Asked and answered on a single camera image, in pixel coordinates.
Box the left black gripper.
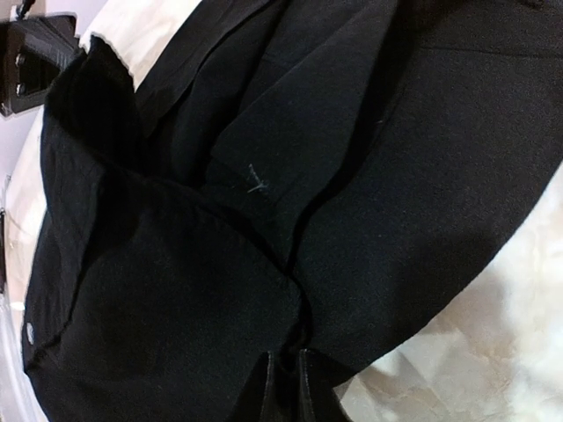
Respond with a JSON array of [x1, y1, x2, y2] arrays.
[[1, 13, 79, 118]]

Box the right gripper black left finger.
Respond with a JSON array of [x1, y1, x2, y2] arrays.
[[228, 353, 275, 422]]

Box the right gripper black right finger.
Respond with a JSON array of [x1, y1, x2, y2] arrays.
[[297, 349, 351, 422]]

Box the black garment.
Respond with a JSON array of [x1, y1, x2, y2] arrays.
[[22, 1, 562, 421]]

